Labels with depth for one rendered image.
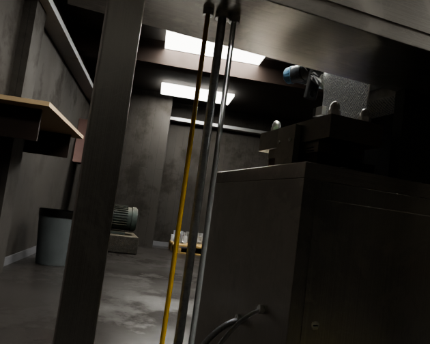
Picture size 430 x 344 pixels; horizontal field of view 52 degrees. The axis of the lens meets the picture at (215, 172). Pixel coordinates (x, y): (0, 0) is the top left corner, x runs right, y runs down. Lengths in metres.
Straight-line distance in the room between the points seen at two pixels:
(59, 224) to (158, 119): 3.72
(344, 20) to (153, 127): 7.11
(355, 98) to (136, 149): 6.67
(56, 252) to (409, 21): 4.26
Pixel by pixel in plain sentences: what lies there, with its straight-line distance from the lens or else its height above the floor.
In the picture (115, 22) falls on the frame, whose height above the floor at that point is 1.04.
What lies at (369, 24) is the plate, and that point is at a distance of 0.96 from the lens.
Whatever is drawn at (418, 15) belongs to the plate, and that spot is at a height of 1.21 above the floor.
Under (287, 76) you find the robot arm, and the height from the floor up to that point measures 1.39.
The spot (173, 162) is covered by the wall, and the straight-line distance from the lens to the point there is 8.43.
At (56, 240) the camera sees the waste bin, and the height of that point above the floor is 0.26.
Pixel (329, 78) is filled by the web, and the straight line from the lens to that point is 1.56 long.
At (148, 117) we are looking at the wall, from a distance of 7.95.
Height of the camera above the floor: 0.75
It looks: 5 degrees up
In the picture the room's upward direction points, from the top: 7 degrees clockwise
